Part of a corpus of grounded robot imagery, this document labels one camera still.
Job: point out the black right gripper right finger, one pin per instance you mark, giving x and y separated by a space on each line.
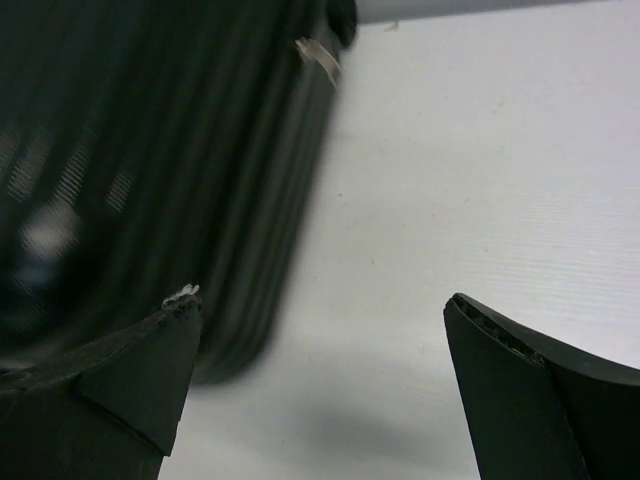
538 408

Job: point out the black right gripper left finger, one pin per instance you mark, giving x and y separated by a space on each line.
108 409

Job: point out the black hard-shell suitcase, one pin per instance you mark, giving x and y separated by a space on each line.
152 148

